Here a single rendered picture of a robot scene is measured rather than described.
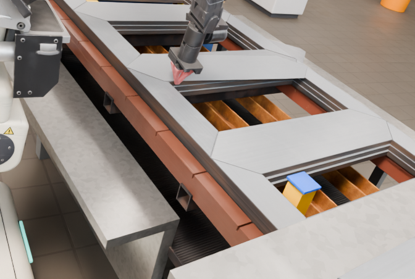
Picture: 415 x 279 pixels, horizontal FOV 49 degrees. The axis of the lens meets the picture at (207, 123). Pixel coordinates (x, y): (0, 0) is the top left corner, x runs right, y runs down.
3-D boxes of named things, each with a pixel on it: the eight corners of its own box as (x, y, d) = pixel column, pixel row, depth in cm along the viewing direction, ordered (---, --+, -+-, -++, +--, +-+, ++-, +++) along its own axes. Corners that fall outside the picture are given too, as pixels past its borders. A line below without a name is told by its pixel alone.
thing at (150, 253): (20, 89, 217) (23, 19, 199) (152, 311, 136) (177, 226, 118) (11, 89, 215) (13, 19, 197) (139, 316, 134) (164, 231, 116)
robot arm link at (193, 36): (185, 18, 126) (197, 30, 124) (204, 17, 131) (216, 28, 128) (178, 39, 130) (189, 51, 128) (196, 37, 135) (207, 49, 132)
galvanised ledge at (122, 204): (23, 19, 199) (23, 13, 198) (177, 226, 118) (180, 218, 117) (-27, 19, 188) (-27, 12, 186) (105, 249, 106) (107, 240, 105)
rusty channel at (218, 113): (117, 16, 223) (119, 7, 220) (394, 278, 119) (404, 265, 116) (102, 16, 218) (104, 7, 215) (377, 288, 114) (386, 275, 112)
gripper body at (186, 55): (186, 52, 139) (193, 31, 135) (202, 73, 134) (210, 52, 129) (167, 52, 136) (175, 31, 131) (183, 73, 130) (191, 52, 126)
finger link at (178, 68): (178, 73, 144) (188, 49, 139) (189, 87, 140) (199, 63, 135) (160, 74, 140) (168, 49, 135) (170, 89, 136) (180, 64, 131)
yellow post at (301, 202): (276, 233, 121) (302, 177, 111) (288, 247, 118) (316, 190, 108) (262, 238, 118) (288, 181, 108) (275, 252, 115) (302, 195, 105)
